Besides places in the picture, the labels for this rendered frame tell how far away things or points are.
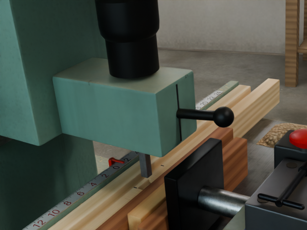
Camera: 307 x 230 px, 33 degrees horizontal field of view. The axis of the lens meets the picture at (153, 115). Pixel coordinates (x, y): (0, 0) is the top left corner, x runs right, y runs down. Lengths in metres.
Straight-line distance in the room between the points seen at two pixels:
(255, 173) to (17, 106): 0.30
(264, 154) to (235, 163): 0.09
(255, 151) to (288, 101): 2.46
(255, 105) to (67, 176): 0.29
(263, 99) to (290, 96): 2.45
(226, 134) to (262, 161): 0.07
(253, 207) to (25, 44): 0.27
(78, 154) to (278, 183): 0.37
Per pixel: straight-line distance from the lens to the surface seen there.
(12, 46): 0.53
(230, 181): 0.62
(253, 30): 4.02
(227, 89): 0.78
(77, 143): 0.75
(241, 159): 0.63
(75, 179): 0.76
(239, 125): 0.74
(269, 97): 0.83
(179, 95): 0.51
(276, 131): 0.74
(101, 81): 0.52
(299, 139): 0.48
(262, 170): 0.67
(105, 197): 0.55
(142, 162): 0.56
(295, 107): 3.09
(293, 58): 3.33
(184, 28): 4.22
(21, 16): 0.52
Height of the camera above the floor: 1.24
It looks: 24 degrees down
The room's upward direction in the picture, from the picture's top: 6 degrees counter-clockwise
